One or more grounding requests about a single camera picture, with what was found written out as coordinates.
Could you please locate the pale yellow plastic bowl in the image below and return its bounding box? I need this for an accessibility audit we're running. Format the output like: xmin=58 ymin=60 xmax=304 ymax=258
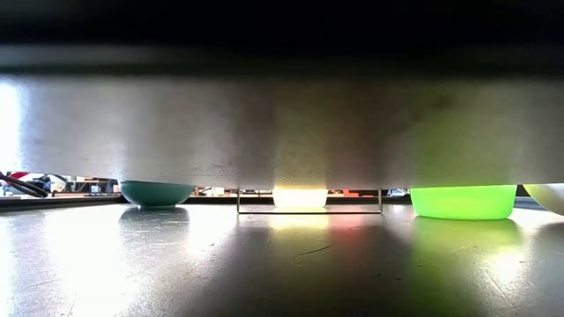
xmin=271 ymin=184 xmax=330 ymax=209

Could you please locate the yellow-green plastic bowl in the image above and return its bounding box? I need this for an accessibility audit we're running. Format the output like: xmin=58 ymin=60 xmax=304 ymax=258
xmin=409 ymin=184 xmax=518 ymax=221

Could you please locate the teal bowl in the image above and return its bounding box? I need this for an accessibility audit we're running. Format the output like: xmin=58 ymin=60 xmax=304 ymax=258
xmin=118 ymin=179 xmax=197 ymax=210

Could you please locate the thick black cable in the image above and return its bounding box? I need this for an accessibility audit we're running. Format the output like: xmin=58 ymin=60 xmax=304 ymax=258
xmin=0 ymin=170 xmax=49 ymax=199

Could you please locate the white bowl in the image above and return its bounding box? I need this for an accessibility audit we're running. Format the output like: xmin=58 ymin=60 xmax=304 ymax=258
xmin=523 ymin=182 xmax=564 ymax=217

